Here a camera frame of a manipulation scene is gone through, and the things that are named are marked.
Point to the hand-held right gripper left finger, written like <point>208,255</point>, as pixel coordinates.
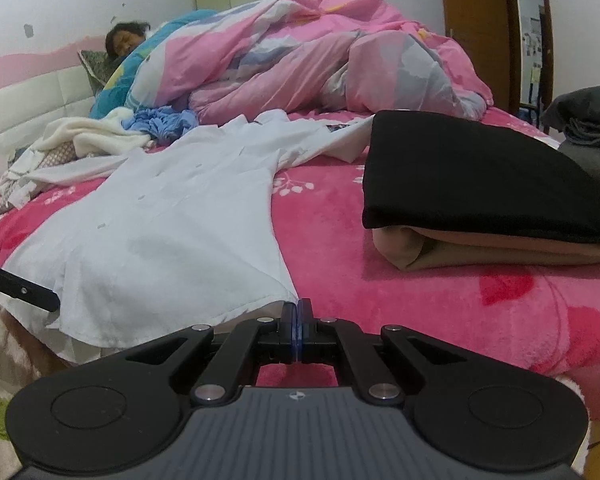
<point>291,327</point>

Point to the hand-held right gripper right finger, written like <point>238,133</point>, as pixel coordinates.
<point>305,327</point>

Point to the white shirt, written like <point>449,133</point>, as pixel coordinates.
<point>180,220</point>

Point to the white sweatshirt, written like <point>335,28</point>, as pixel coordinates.
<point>20,180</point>

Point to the pink floral bed blanket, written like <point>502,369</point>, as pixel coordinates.
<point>430,300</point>

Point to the white padded headboard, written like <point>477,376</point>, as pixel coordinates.
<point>25,120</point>

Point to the cream fleece garment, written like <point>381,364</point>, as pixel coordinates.
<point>95,135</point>

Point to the folded tan garment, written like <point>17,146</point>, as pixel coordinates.
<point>480,252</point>

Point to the crumpled blue cloth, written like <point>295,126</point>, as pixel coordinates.
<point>162,122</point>

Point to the cyan patterned blanket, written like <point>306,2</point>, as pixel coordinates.
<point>115,85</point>

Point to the folded black garment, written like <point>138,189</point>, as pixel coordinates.
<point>480,175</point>

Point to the green patterned pillow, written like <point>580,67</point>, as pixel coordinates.
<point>97,67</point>

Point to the pink and grey quilt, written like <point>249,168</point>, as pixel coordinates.
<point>305,45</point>

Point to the grey garment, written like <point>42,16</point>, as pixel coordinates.
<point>590,125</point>

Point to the brown wooden door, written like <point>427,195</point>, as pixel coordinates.
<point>475,20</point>

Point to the wooden door frame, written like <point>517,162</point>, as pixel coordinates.
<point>545,35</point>

